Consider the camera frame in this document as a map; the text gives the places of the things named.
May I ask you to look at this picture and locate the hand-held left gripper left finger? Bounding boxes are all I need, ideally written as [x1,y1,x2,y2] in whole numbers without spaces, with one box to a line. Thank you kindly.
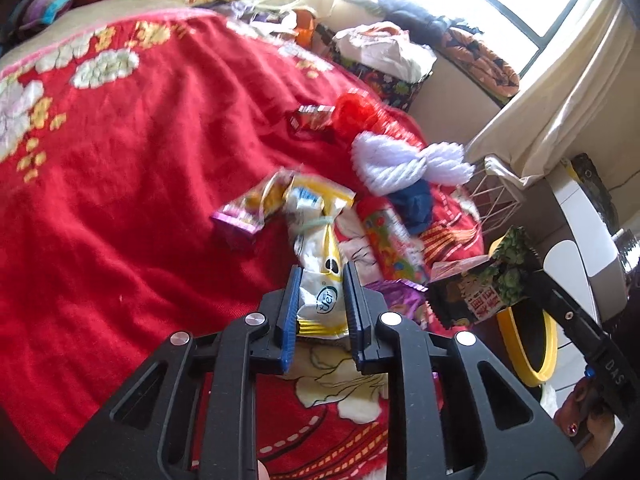
[55,266,303,480]

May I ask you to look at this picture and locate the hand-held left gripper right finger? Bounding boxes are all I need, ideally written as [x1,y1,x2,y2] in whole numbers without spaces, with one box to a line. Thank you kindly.
[342,262,586,480]

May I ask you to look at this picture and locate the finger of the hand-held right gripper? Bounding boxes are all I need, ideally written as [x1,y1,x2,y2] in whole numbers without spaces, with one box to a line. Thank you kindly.
[530,269,603,346]

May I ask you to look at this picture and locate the yellow rimmed trash bin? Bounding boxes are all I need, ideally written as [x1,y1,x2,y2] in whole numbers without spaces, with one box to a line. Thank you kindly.
[487,237,558,387]

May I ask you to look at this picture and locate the white yellow snack wrapper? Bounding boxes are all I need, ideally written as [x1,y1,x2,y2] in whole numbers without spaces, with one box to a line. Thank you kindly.
[282,185,357,341]

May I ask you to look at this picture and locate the black green snack packet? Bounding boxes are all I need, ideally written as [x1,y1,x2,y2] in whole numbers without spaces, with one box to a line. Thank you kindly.
[430,227,541,328]

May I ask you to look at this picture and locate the blue plastic bag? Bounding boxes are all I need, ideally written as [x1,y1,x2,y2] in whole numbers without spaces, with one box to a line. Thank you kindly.
[387,178,435,236]

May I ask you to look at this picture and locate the person's right hand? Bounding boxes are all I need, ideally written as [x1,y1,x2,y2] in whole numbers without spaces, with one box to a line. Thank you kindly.
[555,375,620,453]

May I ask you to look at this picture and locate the purple snack wrapper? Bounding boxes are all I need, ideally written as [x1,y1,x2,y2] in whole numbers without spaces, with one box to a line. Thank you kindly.
[365,280,441,331]

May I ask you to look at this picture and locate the colourful tube packet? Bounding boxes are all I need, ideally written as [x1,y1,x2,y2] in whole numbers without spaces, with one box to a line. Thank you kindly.
[356,196,432,286]

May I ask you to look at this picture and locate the purple yellow snack packet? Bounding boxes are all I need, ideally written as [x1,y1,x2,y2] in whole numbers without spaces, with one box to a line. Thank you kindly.
[210,169,301,248]

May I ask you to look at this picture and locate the white plastic bag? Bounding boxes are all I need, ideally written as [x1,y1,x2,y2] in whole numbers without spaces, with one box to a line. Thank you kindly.
[351,130,475,197]

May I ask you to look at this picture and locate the small red wrapper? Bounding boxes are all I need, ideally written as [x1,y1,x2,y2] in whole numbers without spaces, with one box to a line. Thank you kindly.
[289,104,337,133]

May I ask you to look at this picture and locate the red plastic bag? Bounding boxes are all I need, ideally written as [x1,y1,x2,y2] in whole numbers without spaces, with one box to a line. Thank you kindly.
[332,92,386,141]

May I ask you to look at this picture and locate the red floral blanket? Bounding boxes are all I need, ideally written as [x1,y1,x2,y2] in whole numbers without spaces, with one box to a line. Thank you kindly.
[0,7,486,480]

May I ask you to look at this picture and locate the dinosaur print laundry basket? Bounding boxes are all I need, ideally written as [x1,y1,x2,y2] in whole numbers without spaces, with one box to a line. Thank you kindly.
[327,35,436,113]

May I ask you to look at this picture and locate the orange black patterned blanket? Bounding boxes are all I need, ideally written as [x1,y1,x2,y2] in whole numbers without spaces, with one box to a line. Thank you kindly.
[442,27,521,103]

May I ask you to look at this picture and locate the white cloth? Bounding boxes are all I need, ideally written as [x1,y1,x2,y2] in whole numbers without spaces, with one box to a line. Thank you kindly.
[334,24,437,82]

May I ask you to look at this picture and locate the window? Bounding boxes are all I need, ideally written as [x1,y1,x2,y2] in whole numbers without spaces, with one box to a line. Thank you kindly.
[462,0,603,76]

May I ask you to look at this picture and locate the dark clothes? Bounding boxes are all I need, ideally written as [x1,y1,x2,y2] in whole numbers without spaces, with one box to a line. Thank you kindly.
[372,0,451,36]

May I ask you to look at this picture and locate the beige bed sheet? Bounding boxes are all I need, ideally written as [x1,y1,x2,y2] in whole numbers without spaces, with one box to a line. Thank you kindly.
[0,0,191,63]

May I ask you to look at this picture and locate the white wire basket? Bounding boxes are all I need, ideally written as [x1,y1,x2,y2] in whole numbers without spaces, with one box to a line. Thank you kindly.
[467,156,531,246]

